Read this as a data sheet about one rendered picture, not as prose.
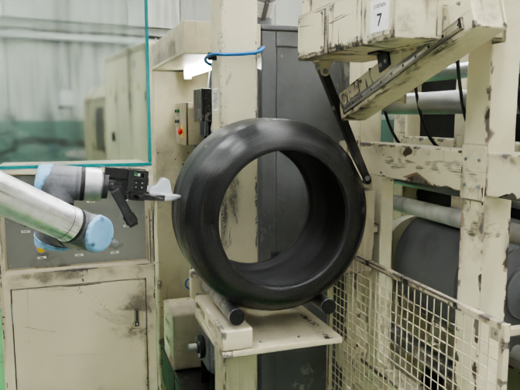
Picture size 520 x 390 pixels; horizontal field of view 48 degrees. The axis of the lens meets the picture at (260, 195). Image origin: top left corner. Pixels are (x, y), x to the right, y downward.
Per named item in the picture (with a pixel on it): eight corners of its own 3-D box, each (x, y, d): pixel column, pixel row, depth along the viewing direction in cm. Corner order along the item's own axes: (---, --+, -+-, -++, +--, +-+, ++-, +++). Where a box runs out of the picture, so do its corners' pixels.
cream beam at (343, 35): (295, 61, 193) (295, 16, 191) (362, 63, 201) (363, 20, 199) (392, 38, 136) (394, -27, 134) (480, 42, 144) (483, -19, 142)
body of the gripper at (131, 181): (152, 172, 154) (105, 167, 150) (148, 203, 155) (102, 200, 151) (147, 169, 162) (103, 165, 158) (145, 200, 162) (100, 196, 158)
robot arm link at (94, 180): (83, 203, 149) (82, 197, 158) (103, 203, 151) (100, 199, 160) (87, 168, 148) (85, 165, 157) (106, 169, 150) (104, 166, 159)
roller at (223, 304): (201, 290, 192) (201, 277, 192) (214, 289, 194) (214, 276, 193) (229, 326, 159) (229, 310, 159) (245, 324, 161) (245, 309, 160)
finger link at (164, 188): (184, 180, 158) (150, 178, 155) (182, 202, 159) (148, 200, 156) (182, 179, 161) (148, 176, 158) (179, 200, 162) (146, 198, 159)
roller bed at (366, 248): (313, 261, 221) (313, 184, 217) (347, 258, 225) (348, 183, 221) (335, 275, 202) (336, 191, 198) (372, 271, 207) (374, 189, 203)
